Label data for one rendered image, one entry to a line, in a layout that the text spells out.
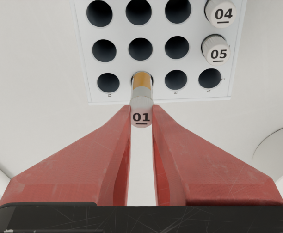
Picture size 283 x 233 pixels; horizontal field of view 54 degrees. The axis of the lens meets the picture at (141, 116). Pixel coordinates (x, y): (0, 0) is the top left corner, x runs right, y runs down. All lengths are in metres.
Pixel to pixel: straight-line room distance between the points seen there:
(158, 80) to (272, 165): 0.12
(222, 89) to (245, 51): 0.04
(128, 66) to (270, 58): 0.10
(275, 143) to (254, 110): 0.03
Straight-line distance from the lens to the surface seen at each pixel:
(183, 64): 0.16
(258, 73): 0.21
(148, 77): 0.15
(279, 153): 0.24
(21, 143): 0.25
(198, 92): 0.17
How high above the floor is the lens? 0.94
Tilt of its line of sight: 54 degrees down
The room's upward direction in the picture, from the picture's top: 179 degrees clockwise
